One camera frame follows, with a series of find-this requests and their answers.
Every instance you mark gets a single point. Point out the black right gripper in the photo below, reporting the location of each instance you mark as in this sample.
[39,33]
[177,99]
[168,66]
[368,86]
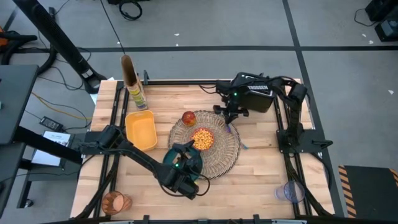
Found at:
[231,110]

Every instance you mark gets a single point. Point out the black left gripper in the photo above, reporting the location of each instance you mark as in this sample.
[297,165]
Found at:
[191,165]

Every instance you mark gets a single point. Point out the iridescent spoon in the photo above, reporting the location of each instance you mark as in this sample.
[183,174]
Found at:
[229,127]

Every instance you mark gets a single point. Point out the red patterned bowl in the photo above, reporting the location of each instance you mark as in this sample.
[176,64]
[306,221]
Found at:
[191,141]

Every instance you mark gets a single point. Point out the teal plate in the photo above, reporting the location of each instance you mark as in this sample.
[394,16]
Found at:
[168,158]

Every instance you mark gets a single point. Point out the yellow cereal puffs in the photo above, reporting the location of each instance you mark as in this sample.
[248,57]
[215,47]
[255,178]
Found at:
[202,139]

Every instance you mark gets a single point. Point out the red yellow apple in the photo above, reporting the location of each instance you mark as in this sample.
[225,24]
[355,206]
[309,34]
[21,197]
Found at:
[188,119]

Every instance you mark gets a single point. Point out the yellow plastic basket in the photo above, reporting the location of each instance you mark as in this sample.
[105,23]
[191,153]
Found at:
[141,130]

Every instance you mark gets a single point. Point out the yellow panda cereal box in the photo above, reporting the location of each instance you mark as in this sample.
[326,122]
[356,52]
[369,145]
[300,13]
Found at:
[133,81]

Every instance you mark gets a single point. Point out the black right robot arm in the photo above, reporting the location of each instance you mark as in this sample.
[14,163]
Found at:
[295,109]

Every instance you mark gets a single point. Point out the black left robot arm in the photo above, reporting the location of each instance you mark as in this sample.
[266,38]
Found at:
[143,161]

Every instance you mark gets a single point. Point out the black toaster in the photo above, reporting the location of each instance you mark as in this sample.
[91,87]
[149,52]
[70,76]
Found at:
[261,103]

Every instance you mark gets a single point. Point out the round woven placemat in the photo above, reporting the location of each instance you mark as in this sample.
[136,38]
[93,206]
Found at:
[217,155]

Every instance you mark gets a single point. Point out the black table clamp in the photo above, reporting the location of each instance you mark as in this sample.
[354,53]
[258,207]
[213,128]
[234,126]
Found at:
[256,218]
[146,218]

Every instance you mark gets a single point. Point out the amber drinking glass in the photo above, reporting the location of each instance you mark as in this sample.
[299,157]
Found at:
[116,203]

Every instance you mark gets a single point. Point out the clear blue drinking glass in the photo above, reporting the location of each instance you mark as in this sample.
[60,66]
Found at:
[289,192]

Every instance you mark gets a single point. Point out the black power adapter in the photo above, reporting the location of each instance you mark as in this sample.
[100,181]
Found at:
[51,124]

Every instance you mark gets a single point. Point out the black desk leg beam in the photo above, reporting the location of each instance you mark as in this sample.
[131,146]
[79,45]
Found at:
[46,144]

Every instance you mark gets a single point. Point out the white paper sheet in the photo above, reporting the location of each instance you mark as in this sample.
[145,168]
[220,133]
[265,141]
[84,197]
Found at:
[46,152]

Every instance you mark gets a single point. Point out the hazard striped black mat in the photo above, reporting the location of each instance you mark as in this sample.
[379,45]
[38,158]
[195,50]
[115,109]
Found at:
[370,189]

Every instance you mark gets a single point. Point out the black stand leg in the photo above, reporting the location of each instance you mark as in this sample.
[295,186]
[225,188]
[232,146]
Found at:
[62,43]

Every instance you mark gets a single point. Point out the black desk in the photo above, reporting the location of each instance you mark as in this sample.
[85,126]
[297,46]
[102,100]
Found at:
[15,102]

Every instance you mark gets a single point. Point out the black equipment case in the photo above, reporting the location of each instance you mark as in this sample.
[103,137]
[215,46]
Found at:
[385,18]

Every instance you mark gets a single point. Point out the black aluminium table frame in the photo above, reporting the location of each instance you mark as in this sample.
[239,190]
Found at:
[174,82]

